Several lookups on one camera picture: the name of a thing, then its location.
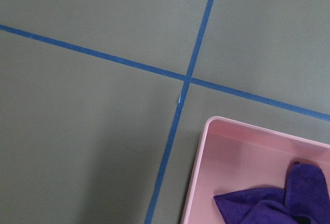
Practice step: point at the purple microfiber cloth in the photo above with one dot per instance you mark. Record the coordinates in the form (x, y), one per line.
(305, 199)

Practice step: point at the pink plastic bin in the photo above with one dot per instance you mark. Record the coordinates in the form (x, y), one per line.
(234, 156)

